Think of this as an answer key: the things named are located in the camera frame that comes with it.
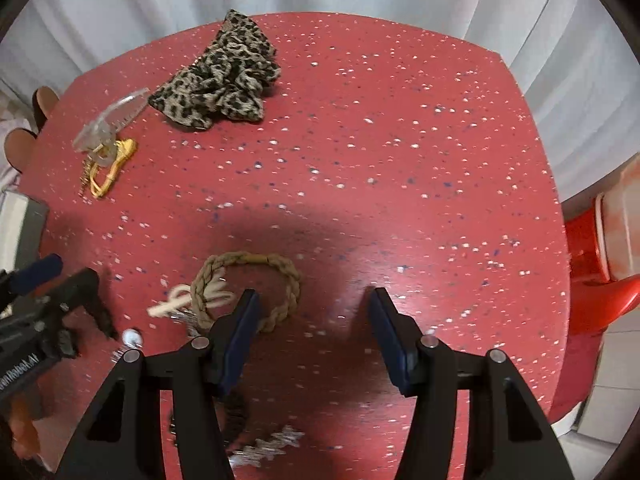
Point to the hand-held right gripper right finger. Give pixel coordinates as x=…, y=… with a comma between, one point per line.
x=390, y=340

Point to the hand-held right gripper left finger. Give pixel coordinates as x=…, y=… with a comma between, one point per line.
x=240, y=340

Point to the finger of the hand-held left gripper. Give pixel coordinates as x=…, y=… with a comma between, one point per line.
x=37, y=272
x=75, y=290

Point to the grey jewelry tray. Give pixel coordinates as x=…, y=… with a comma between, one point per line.
x=20, y=230

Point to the person's left hand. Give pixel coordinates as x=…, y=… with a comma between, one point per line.
x=25, y=427

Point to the silver star hair clip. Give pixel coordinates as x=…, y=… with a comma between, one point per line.
x=272, y=447

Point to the clear hair claw clip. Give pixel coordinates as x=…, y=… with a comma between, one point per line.
x=112, y=120

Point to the red plastic chair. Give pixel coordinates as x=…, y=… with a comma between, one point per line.
x=585, y=270

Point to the leopard print scrunchie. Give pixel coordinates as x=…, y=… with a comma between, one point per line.
x=225, y=80

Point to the clear plastic basin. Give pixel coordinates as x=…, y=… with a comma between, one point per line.
x=622, y=220

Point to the white curtain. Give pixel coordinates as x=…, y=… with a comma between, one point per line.
x=100, y=0

